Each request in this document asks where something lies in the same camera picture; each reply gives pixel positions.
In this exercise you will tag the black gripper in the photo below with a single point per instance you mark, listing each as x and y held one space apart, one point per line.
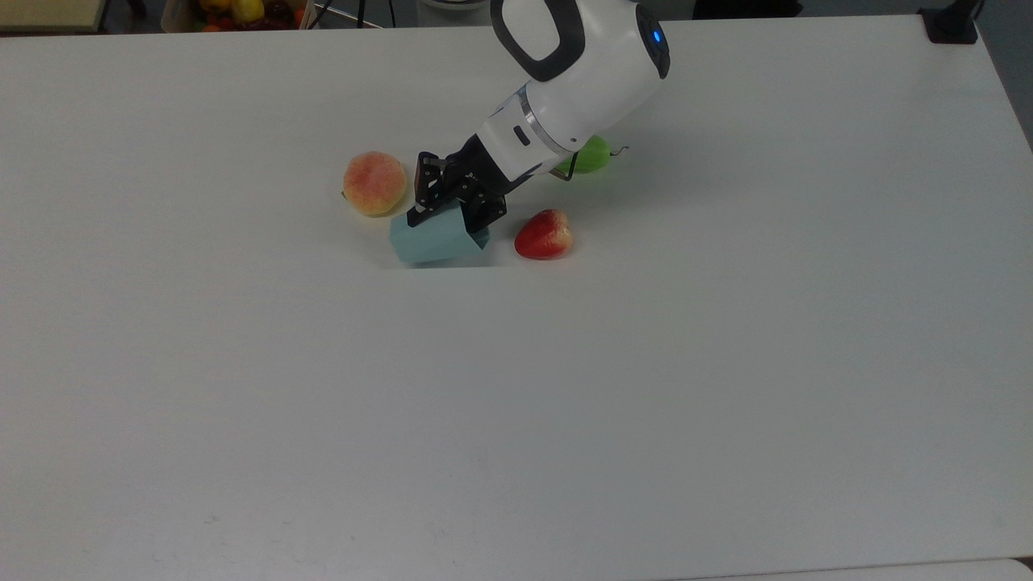
476 169

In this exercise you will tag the light blue faceted mug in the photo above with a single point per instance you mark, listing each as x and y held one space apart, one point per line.
428 242

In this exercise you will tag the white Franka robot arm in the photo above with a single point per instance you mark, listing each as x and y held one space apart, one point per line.
601 73

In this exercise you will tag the orange pink toy peach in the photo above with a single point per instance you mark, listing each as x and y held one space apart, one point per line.
375 184

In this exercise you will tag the red toy strawberry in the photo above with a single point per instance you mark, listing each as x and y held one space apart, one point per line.
542 236

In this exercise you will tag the green toy cucumber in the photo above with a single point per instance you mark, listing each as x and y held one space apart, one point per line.
595 155

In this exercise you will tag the box of toy fruit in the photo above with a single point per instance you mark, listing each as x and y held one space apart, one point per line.
242 12

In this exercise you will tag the light wooden table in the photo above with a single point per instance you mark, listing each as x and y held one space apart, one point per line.
48 12

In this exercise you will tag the black clamp mount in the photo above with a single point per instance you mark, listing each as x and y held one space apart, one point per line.
951 28

